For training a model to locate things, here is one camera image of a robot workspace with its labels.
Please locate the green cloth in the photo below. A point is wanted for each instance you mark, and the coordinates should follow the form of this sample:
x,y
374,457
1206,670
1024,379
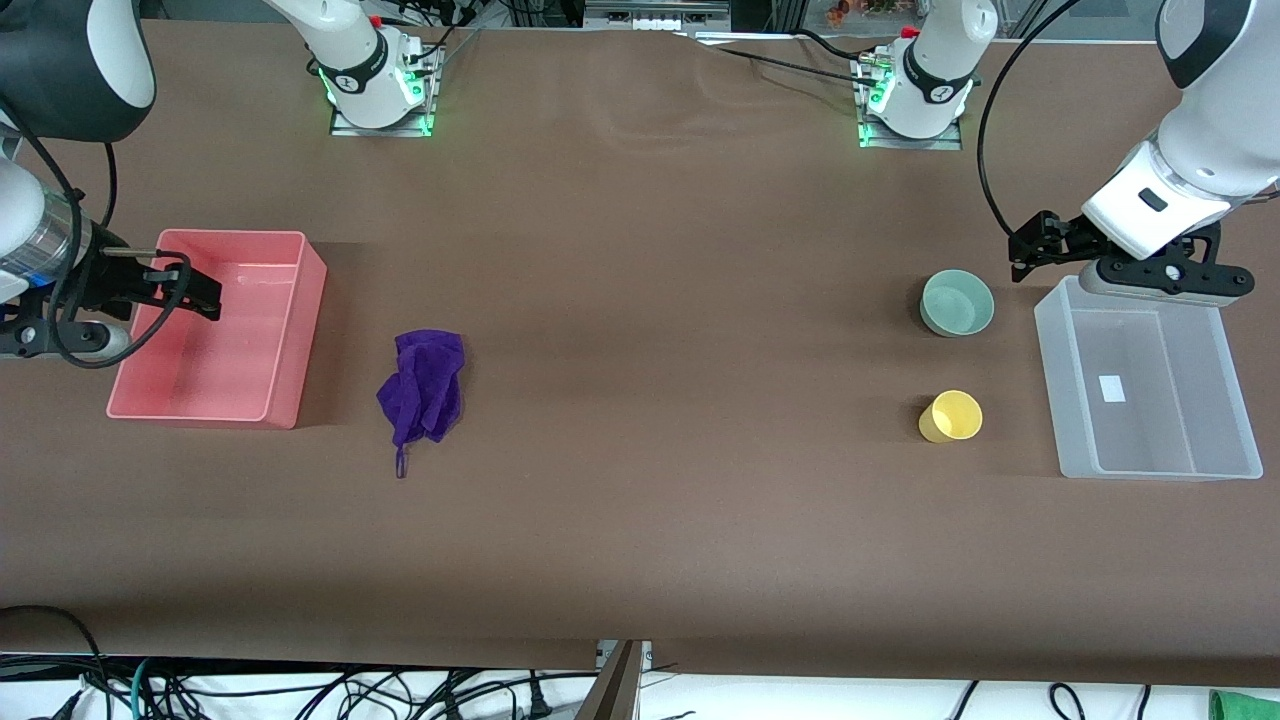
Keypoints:
x,y
1245,707

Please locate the black power plug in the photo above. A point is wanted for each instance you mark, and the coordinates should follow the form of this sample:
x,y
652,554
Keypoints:
x,y
538,705

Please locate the orange background object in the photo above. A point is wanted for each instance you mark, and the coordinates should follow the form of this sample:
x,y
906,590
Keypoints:
x,y
850,10

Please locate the yellow plastic cup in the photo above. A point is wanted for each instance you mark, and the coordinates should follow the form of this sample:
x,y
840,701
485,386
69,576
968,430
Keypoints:
x,y
955,415

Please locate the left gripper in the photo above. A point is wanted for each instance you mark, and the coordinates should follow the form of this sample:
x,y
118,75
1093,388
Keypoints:
x,y
1062,240

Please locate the pink plastic bin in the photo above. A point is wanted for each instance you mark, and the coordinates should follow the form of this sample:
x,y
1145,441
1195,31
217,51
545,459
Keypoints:
x,y
230,370

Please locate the white label sticker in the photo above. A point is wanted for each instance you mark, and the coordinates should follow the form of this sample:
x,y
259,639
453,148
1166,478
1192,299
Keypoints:
x,y
1112,388

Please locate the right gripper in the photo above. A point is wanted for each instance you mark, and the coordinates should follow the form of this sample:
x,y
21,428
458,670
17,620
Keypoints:
x,y
108,276

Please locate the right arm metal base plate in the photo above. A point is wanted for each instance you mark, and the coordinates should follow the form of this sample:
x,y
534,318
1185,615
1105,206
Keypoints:
x,y
380,131

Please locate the green ceramic bowl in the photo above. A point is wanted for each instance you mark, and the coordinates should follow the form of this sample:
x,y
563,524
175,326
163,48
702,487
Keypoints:
x,y
957,305

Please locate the purple cloth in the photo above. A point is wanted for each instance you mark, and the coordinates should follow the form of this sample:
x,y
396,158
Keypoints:
x,y
425,385

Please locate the translucent plastic bin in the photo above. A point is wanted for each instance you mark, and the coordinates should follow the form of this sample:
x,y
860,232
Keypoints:
x,y
1150,430

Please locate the white connector strip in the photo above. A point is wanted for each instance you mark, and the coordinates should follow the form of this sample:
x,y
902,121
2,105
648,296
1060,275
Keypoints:
x,y
660,26

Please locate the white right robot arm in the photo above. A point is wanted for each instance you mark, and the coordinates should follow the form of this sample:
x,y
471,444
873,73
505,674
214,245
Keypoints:
x,y
345,45

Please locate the brown table cover sheet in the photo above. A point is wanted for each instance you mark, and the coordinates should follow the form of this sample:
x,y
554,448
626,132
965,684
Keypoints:
x,y
640,300

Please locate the grey electronics box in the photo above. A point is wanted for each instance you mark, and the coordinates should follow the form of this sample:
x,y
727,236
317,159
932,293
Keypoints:
x,y
650,12

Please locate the metal table bracket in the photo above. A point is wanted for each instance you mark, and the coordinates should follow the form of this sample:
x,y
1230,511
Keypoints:
x,y
615,690

